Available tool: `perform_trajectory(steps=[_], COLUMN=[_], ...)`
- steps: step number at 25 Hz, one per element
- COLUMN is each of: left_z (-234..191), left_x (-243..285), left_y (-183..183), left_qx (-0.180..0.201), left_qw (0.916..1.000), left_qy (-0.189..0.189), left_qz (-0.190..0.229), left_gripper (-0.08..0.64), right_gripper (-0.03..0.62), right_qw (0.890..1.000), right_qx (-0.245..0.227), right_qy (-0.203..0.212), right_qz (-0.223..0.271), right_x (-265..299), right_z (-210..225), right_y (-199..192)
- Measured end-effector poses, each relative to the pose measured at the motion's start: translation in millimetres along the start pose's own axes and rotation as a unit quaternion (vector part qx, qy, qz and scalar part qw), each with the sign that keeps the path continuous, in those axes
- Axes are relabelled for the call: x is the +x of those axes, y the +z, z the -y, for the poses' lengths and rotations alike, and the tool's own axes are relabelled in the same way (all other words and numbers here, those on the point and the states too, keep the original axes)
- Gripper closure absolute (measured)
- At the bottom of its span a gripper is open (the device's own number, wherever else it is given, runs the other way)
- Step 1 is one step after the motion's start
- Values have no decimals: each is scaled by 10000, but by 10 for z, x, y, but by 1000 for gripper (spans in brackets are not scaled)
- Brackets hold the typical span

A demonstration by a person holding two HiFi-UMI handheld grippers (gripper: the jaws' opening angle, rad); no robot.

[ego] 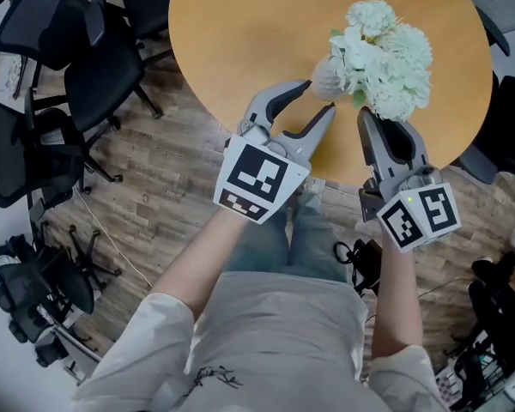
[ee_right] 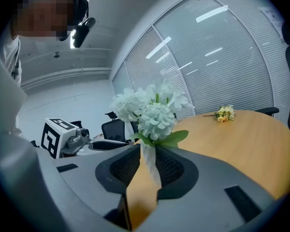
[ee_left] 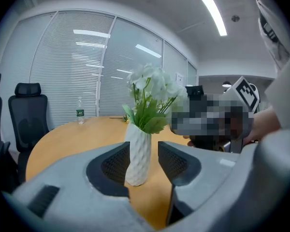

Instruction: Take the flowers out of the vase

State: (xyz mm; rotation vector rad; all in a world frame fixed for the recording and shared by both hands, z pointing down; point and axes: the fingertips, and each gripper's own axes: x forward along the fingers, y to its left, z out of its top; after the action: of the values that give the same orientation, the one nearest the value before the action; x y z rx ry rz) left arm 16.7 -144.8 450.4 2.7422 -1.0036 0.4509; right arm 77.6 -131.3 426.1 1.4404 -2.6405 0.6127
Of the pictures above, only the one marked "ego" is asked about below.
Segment black cable bundle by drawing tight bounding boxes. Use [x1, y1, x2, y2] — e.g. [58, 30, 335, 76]
[333, 238, 383, 295]

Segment person's white shirt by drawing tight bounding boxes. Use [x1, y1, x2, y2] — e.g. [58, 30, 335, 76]
[70, 270, 451, 412]

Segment black mesh office chair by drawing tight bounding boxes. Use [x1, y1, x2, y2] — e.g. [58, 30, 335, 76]
[0, 0, 164, 135]
[452, 6, 515, 186]
[0, 225, 124, 347]
[0, 99, 124, 209]
[111, 0, 181, 51]

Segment round wooden table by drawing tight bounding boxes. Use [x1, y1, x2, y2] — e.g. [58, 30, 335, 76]
[167, 0, 494, 187]

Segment white floor cable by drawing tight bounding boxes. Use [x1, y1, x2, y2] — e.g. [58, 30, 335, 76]
[72, 186, 154, 289]

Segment white flowers bouquet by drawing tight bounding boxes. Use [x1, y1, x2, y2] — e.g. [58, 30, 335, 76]
[328, 0, 433, 123]

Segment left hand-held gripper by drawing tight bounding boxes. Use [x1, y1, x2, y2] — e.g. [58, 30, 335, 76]
[213, 79, 337, 226]

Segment person's right forearm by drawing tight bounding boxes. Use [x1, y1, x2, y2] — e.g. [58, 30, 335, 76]
[371, 225, 426, 362]

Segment beige cardboard box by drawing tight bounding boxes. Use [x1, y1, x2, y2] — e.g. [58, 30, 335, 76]
[0, 51, 27, 98]

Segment beige shoe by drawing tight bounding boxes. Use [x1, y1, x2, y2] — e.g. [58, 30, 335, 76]
[304, 176, 326, 197]

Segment person's blue jeans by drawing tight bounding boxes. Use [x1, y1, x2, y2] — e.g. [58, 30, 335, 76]
[222, 191, 353, 285]

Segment black bag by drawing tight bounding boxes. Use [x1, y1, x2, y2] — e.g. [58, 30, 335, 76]
[467, 251, 515, 360]

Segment person's left forearm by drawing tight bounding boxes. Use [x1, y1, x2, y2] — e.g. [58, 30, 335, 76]
[148, 208, 252, 321]

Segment white ribbed vase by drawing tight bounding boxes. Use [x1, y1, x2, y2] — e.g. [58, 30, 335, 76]
[311, 56, 344, 101]

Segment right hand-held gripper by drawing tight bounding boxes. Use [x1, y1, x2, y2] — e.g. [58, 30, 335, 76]
[356, 106, 463, 255]

